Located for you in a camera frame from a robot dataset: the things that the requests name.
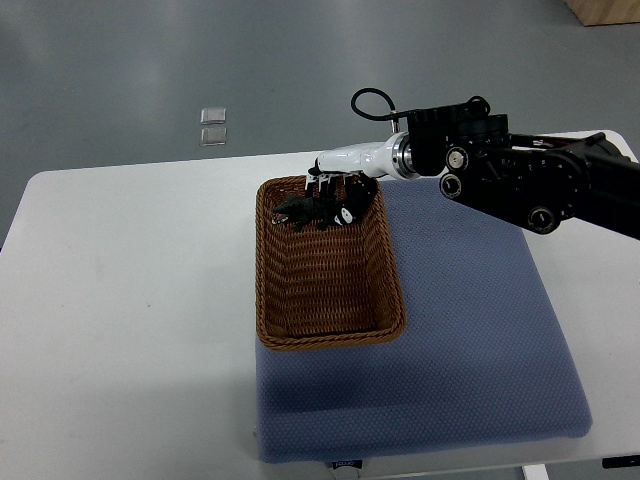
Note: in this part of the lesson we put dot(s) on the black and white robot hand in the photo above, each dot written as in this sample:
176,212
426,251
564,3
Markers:
359,166

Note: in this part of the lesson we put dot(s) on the dark toy crocodile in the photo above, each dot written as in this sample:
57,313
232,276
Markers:
301,211

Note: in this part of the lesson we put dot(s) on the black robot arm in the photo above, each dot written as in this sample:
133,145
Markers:
532,181

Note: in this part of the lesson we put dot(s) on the brown wicker basket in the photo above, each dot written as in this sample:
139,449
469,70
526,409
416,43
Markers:
319,289

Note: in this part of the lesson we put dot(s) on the upper metal floor plate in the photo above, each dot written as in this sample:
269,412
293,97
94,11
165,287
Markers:
213,115

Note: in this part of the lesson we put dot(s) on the blue fabric mat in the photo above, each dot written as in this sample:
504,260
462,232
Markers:
482,358

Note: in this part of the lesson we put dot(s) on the wooden box corner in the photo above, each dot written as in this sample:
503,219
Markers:
605,12

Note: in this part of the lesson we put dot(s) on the black table label tag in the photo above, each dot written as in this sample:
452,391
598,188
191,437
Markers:
356,464

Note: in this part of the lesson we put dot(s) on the black table edge bracket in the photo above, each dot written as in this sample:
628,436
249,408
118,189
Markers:
617,462

